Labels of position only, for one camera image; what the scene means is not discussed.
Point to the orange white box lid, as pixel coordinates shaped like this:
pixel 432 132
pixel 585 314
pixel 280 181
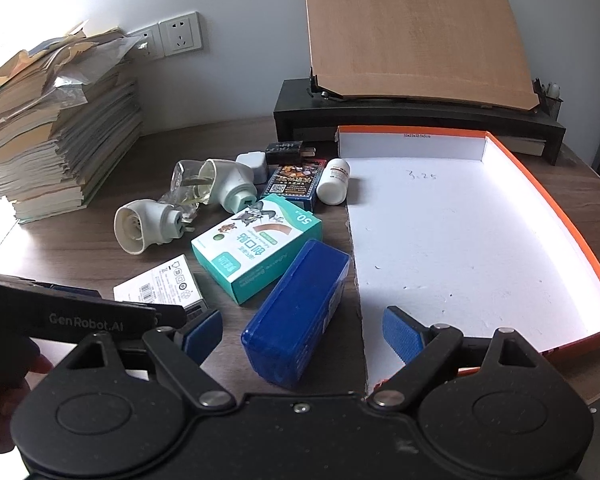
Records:
pixel 455 235

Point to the white wall socket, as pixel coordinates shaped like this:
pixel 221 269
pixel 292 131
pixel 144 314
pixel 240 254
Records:
pixel 147 42
pixel 181 33

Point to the teal bandage box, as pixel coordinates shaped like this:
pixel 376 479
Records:
pixel 250 250

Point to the white charger plug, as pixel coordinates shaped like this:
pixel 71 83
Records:
pixel 252 165

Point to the white mosquito repellent heater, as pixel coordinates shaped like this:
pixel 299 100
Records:
pixel 152 220
pixel 235 180

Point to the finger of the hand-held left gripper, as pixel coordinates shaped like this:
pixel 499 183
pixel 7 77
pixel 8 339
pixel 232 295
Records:
pixel 171 316
pixel 75 290

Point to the black mesh pen holder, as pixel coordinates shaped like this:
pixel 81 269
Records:
pixel 551 106

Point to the clear plastic container with lid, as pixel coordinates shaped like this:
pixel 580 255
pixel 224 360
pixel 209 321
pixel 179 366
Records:
pixel 190 175

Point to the dark blue playing card box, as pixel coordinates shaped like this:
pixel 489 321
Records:
pixel 292 180

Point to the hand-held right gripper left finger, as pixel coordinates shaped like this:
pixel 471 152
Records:
pixel 202 334

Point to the stack of books and papers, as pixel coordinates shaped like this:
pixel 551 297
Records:
pixel 55 150

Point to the black desk riser shelf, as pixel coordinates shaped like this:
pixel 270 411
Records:
pixel 300 110

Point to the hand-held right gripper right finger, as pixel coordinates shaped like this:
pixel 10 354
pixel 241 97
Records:
pixel 402 334

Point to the blue plastic box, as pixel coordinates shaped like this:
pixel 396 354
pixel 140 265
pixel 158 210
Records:
pixel 290 320

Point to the white pill bottle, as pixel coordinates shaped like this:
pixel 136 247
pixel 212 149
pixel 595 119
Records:
pixel 332 185

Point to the wooden reading stand board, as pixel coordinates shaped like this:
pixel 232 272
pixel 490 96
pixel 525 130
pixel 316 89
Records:
pixel 410 35

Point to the clear glass bottle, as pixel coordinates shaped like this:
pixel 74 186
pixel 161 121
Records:
pixel 182 207

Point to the black charger plug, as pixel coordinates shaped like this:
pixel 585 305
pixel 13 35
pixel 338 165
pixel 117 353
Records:
pixel 282 150

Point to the white small carton box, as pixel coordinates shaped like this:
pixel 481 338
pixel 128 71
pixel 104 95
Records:
pixel 155 280

